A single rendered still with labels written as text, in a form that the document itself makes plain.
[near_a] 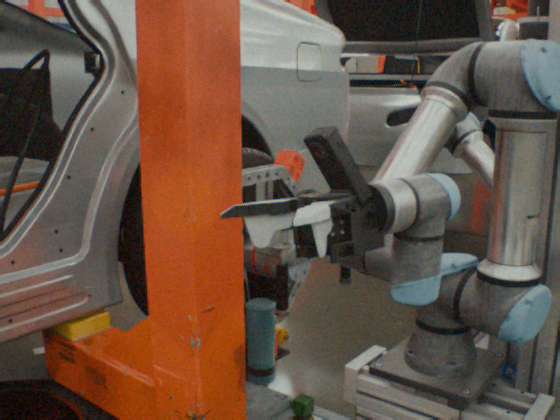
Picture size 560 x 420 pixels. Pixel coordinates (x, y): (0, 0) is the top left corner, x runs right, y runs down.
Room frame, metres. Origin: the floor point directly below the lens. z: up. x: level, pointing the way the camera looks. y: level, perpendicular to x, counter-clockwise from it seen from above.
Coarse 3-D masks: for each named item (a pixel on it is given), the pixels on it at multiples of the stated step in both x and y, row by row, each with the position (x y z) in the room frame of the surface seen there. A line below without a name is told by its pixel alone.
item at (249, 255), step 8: (248, 240) 1.75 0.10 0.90; (248, 248) 1.73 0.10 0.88; (248, 256) 1.73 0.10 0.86; (248, 264) 1.73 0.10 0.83; (256, 264) 1.71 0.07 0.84; (264, 264) 1.69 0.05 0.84; (272, 264) 1.67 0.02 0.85; (288, 264) 1.64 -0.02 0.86; (296, 264) 1.67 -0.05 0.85; (304, 264) 1.71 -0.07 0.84; (256, 272) 1.73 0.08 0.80; (264, 272) 1.70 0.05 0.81; (272, 272) 1.68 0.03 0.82; (288, 272) 1.64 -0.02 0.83; (296, 272) 1.67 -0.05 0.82; (304, 272) 1.71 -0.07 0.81; (288, 280) 1.67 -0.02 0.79; (296, 280) 1.67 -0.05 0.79
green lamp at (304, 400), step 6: (300, 396) 1.22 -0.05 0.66; (306, 396) 1.22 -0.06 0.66; (294, 402) 1.20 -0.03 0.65; (300, 402) 1.20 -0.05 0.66; (306, 402) 1.19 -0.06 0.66; (312, 402) 1.21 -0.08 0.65; (294, 408) 1.20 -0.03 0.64; (300, 408) 1.19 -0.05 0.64; (306, 408) 1.19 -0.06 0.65; (312, 408) 1.21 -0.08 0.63; (300, 414) 1.19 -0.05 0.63; (306, 414) 1.19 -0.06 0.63
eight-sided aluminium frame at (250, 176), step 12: (252, 168) 1.81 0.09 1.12; (264, 168) 1.85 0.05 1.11; (276, 168) 1.83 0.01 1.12; (252, 180) 1.74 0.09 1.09; (264, 180) 1.78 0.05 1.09; (276, 180) 1.90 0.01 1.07; (288, 180) 1.89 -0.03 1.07; (288, 192) 1.90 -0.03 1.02; (288, 288) 1.91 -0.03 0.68; (288, 300) 1.89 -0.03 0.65
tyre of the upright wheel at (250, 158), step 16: (256, 160) 1.88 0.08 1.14; (272, 160) 1.95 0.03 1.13; (128, 224) 1.71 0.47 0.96; (128, 240) 1.69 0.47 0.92; (128, 256) 1.68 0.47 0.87; (144, 256) 1.64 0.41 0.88; (128, 272) 1.69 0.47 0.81; (144, 272) 1.64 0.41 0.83; (128, 288) 1.72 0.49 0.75; (144, 288) 1.65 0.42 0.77; (144, 304) 1.70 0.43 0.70
